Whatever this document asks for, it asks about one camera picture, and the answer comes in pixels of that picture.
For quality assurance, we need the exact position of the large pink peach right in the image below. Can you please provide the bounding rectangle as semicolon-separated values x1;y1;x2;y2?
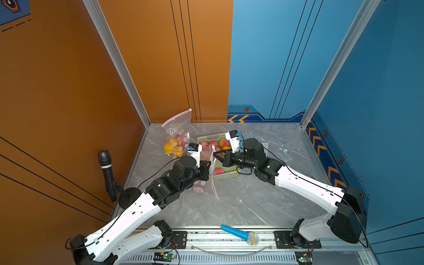
219;139;229;148

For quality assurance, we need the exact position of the black microphone on stand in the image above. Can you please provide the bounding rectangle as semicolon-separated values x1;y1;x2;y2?
98;150;123;203

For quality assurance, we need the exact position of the green circuit board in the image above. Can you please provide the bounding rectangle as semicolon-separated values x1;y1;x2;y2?
295;252;313;265
152;252;178;265

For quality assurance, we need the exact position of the blue toy microphone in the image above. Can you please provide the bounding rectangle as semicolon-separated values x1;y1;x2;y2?
220;225;259;246

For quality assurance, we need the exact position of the aluminium corner post left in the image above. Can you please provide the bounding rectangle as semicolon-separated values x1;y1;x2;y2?
82;0;151;128

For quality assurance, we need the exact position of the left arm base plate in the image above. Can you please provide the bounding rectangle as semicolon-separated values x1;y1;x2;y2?
156;231;188;250

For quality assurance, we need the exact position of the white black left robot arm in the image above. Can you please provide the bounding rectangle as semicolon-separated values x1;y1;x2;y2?
66;156;212;265

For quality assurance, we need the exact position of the aluminium corner post right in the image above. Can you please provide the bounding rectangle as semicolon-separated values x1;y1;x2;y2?
300;0;380;130

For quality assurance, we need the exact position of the aluminium corner post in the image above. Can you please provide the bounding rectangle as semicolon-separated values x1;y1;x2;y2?
300;0;380;130
82;0;151;128

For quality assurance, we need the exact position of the large pink peach top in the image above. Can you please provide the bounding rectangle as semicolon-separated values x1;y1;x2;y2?
200;141;209;150

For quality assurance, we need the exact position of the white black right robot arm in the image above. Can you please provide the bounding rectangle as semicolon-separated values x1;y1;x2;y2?
213;138;367;248

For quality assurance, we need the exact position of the clear zip-top bag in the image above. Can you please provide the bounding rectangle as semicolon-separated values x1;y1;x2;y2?
161;108;192;159

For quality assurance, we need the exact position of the right green circuit board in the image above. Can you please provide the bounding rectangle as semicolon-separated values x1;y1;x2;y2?
295;252;313;265

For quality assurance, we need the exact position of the yellow peach with red spot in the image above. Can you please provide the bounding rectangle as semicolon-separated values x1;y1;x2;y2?
169;139;178;148

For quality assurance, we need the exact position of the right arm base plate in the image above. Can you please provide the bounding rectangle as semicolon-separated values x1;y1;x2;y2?
274;231;322;249

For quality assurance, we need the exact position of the left green circuit board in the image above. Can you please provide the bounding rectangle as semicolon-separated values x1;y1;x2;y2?
152;252;178;265

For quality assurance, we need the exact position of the pink peach far right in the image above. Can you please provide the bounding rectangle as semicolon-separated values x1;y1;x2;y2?
209;141;219;150

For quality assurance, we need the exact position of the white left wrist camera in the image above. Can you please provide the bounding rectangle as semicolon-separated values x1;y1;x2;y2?
187;143;203;167

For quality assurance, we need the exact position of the pink peach front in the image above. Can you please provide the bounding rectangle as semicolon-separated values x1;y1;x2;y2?
176;135;189;148

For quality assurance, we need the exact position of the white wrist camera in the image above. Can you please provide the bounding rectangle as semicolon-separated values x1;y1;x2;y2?
225;130;244;153
187;143;203;167

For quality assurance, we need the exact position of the light green perforated basket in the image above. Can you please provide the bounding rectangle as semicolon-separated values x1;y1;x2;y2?
197;133;239;181

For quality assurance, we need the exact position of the large pink peach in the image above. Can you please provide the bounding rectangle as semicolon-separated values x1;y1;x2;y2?
200;141;209;150
219;139;229;148

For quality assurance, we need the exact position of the clear bag with pink dots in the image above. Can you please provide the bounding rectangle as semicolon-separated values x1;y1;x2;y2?
187;143;220;201

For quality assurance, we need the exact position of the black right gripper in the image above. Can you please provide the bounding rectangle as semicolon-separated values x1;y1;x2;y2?
212;148;258;171

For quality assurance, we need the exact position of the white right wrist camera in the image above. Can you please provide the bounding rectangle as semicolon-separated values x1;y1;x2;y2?
225;130;244;153

